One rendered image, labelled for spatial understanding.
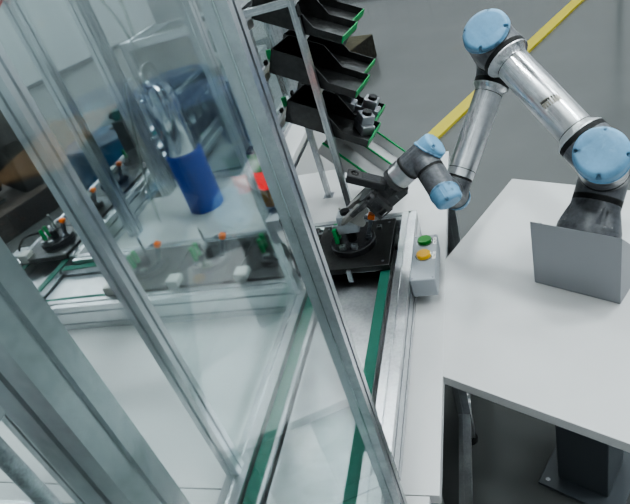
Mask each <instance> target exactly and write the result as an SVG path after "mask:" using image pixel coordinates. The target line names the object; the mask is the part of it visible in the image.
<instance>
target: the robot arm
mask: <svg viewBox="0 0 630 504"><path fill-rule="evenodd" d="M463 42H464V47H465V49H466V50H467V51H468V52H469V53H470V55H471V57H472V58H473V60H474V62H475V63H476V77H475V80H474V83H473V84H474V86H475V91H474V94H473V97H472V100H471V103H470V106H469V109H468V112H467V115H466V118H465V120H464V123H463V126H462V129H461V132H460V135H459V138H458V141H457V144H456V147H455V150H454V153H453V155H452V158H451V161H450V164H449V167H448V170H447V168H446V167H445V165H444V164H443V162H442V160H441V158H442V157H443V155H444V154H445V148H444V145H443V144H442V142H441V141H440V140H439V139H438V138H437V137H436V136H434V135H432V134H425V135H424V136H422V137H421V138H420V139H419V140H418V141H416V142H414V144H413V145H412V146H411V147H410V148H409V149H408V150H407V151H405V152H404V153H403V154H402V155H401V156H400V157H399V158H398V159H397V160H396V161H395V162H393V163H392V164H391V165H390V166H389V167H388V169H387V170H386V171H385V172H384V173H383V175H384V177H383V176H379V175H375V174H371V173H366V172H362V171H358V170H354V169H348V172H347V176H346V180H345V181H346V183H350V184H354V185H358V186H362V187H365V188H364V189H363V190H362V191H361V192H360V193H359V194H358V195H357V196H356V197H355V198H354V199H353V200H352V201H351V202H350V204H349V205H348V206H347V207H346V208H349V209H352V210H351V211H350V212H348V213H347V215H346V216H344V217H343V218H342V222H341V225H342V226H343V225H345V224H347V223H348V222H351V223H353V224H355V225H357V226H359V227H364V226H365V225H366V222H365V219H364V216H365V215H366V214H367V213H368V212H369V211H368V209H370V211H371V212H372V213H373V214H375V216H376V217H377V218H378V219H380V220H381V219H382V218H383V217H384V216H386V215H387V214H388V213H389V212H390V211H392V210H393V206H394V205H395V204H396V203H398V202H399V201H400V200H401V199H402V198H403V197H405V196H406V195H407V194H408V189H409V187H408V186H409V185H410V184H411V183H412V182H413V181H414V180H416V179H417V178H418V179H419V181H420V182H421V184H422V185H423V187H424V189H425V190H426V192H427V194H428V195H429V197H430V200H431V201H432V203H434V205H435V206H436V208H437V209H439V210H445V209H452V210H462V209H464V208H465V207H466V206H467V205H468V204H469V202H470V199H471V196H470V191H469V190H470V187H471V184H472V181H473V179H474V176H475V173H476V170H477V167H478V164H479V161H480V158H481V156H482V153H483V150H484V147H485V144H486V141H487V138H488V135H489V132H490V130H491V127H492V124H493V121H494V118H495V115H496V112H497V109H498V107H499V104H500V101H501V98H502V95H504V94H506V93H507V92H508V89H509V88H510V89H511V90H512V91H513V93H514V94H515V95H516V96H517V97H518V98H519V99H520V100H521V101H522V102H523V104H524V105H525V106H526V107H527V108H528V109H529V110H530V111H531V112H532V113H533V114H534V116H535V117H536V118H537V119H538V120H539V121H540V122H541V123H542V124H543V125H544V126H545V128H546V129H547V130H548V131H549V132H550V133H551V134H552V135H553V136H554V137H555V138H556V140H557V141H558V142H559V143H560V146H559V153H560V154H561V155H562V157H563V158H564V159H565V160H566V161H567V162H568V163H569V164H570V165H571V167H572V168H573V169H574V170H575V171H576V172H577V174H578V178H577V182H576V185H575V189H574V192H573V196H572V199H571V202H570V204H569V205H568V207H567V208H566V210H565V211H564V213H563V214H562V215H561V217H560V218H559V220H558V222H557V224H556V226H558V227H563V228H568V229H574V230H579V231H585V232H590V233H596V234H601V235H606V236H612V237H614V236H615V237H617V238H622V221H621V210H622V207H623V203H624V200H625V197H626V193H627V190H628V186H629V183H630V141H629V140H628V138H627V137H626V136H625V135H624V134H623V133H622V132H620V131H619V130H617V129H614V128H612V127H611V126H610V125H609V124H608V123H607V122H606V121H605V120H604V119H603V118H601V117H590V116H589V115H588V114H587V112H586V111H585V110H584V109H583V108H582V107H581V106H580V105H579V104H578V103H577V102H576V101H575V100H574V99H573V98H572V97H571V96H570V95H569V94H568V93H567V92H566V91H565V90H564V89H563V88H562V87H561V86H560V85H559V84H558V82H557V81H556V80H555V79H554V78H553V77H552V76H551V75H550V74H549V73H548V72H547V71H546V70H545V69H544V68H543V67H542V66H541V65H540V64H539V63H538V62H537V61H536V60H535V59H534V58H533V57H532V56H531V55H530V54H529V53H528V51H527V48H528V42H527V41H526V39H525V38H524V37H523V36H522V35H521V34H520V33H519V32H518V31H517V30H516V29H515V28H514V27H513V26H512V25H511V23H510V19H509V17H508V16H507V15H506V14H505V13H504V12H503V11H501V10H499V9H493V8H491V9H485V10H482V11H480V12H478V13H477V14H475V15H474V16H473V17H472V18H471V19H470V20H469V21H468V22H467V24H466V26H465V28H464V31H463ZM367 208H368V209H367ZM386 212H387V213H386ZM385 213H386V214H385ZM382 215H383V216H382Z"/></svg>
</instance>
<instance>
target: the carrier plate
mask: <svg viewBox="0 0 630 504"><path fill-rule="evenodd" d="M377 224H382V229H378V230H377V228H376V227H377ZM396 228H397V220H396V218H393V219H385V220H377V221H373V222H372V230H373V231H374V232H375V235H376V239H377V242H376V245H375V246H374V247H373V249H371V250H370V251H369V252H367V253H366V254H364V255H361V256H358V257H354V258H341V257H338V256H336V255H335V254H334V253H333V251H332V248H331V241H332V239H333V238H334V237H333V233H332V226H331V227H325V228H324V231H323V234H322V237H321V240H320V244H321V247H322V250H323V253H324V256H325V259H326V262H327V265H328V268H329V271H330V274H331V275H340V274H346V270H351V272H352V273H361V272H371V271H381V270H390V268H391V261H392V255H393V248H394V241H395V235H396Z"/></svg>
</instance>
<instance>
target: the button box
mask: <svg viewBox="0 0 630 504"><path fill-rule="evenodd" d="M429 236H431V239H432V241H431V243H430V244H428V245H420V244H418V238H419V237H420V236H417V237H414V243H413V252H412V262H411V272H410V285H411V289H412V294H413V296H414V297H418V296H430V295H438V294H439V269H440V245H439V240H438V235H437V234H434V235H429ZM421 249H428V250H429V251H430V253H431V256H430V257H429V258H428V259H425V260H419V259H418V258H417V256H416V253H417V252H418V251H419V250H421Z"/></svg>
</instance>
